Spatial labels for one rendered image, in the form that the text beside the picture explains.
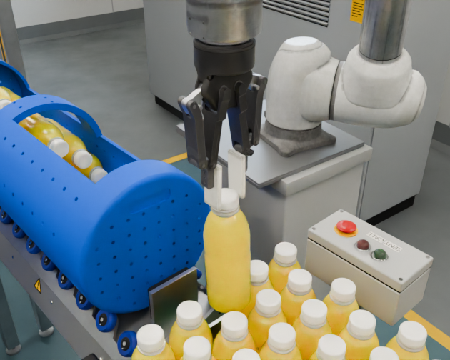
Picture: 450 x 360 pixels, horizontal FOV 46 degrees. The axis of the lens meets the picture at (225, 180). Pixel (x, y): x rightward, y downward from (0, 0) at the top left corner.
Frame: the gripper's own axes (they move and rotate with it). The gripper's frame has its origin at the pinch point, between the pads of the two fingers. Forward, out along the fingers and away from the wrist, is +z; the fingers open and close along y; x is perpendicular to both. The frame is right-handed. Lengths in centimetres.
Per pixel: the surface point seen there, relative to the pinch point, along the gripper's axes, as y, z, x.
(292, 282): -8.9, 20.4, 6.3
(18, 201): 15.9, 17.3, -41.2
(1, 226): 14, 38, -66
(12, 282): -5, 130, -156
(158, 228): 0.5, 17.9, -17.3
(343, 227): -25.8, 19.4, 3.4
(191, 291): -1.4, 29.9, -11.0
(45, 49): -170, 131, -469
